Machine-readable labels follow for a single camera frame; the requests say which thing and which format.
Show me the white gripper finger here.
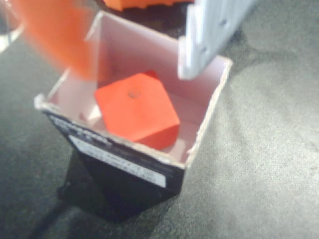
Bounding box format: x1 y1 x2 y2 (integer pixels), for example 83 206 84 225
177 0 257 80

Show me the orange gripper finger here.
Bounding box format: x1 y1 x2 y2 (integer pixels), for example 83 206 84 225
17 0 98 80

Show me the red cube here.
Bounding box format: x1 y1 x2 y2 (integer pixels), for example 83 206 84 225
94 70 180 151

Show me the white cardboard box black label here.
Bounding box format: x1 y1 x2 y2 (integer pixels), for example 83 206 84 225
34 11 234 222

